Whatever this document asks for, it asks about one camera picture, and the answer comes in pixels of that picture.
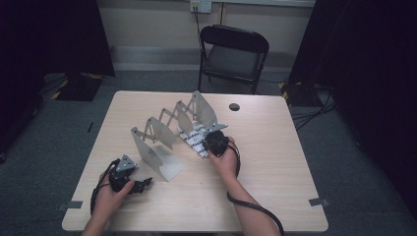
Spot person's right hand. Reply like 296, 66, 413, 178
208, 137, 240, 185

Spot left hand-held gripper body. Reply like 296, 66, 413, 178
108, 154, 137, 193

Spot person's left hand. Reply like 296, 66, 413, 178
92, 180, 136, 217

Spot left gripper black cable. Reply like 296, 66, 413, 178
89, 158, 121, 215

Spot grey expandable divider rack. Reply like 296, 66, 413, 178
130, 90, 219, 183

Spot black floor cables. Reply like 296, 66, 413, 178
291, 83, 337, 131

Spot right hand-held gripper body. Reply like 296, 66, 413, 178
202, 123, 230, 157

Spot black wall cable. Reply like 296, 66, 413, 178
194, 6, 203, 45

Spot white black patterned cloth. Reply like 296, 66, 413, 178
178, 122, 210, 158

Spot black stand base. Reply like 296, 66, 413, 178
278, 80, 316, 107
52, 72, 105, 102

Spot black folding chair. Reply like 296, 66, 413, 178
197, 24, 270, 95

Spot grey tape strip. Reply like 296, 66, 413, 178
56, 200, 84, 211
308, 197, 330, 207

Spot black curtain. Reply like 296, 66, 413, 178
0, 0, 116, 155
288, 0, 417, 210

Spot white wall socket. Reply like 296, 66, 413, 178
190, 0, 213, 14

